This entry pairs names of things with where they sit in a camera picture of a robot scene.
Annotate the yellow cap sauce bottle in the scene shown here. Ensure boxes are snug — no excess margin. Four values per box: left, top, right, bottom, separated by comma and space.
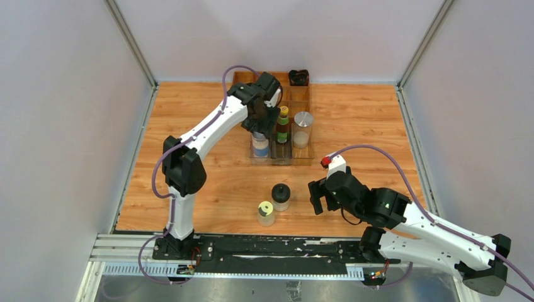
276, 106, 290, 143

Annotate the silver lid spice jar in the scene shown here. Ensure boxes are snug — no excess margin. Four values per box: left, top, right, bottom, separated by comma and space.
251, 132, 270, 162

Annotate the clear plastic organizer bin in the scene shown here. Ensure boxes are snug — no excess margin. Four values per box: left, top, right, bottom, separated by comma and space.
248, 123, 315, 166

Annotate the large silver lid jar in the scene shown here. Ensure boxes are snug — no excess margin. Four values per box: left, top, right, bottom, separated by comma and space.
292, 111, 314, 149

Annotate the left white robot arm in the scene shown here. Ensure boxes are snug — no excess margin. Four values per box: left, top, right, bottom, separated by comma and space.
157, 72, 282, 260

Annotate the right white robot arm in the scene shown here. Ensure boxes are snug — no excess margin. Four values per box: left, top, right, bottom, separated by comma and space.
308, 171, 511, 296

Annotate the black lid grinder jar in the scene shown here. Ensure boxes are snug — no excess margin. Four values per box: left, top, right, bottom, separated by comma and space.
271, 183, 291, 212

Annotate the black coil top right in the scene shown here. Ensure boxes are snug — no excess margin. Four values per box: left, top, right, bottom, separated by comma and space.
288, 69, 309, 87

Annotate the yellow lid spice jar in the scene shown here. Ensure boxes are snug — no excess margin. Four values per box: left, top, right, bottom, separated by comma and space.
257, 201, 275, 227

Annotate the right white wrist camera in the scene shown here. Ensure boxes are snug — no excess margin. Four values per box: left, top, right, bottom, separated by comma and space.
327, 155, 346, 178

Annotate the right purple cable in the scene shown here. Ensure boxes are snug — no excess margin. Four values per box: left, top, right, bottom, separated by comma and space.
319, 144, 534, 302

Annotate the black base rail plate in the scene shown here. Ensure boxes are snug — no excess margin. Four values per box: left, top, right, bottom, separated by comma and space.
89, 232, 464, 281

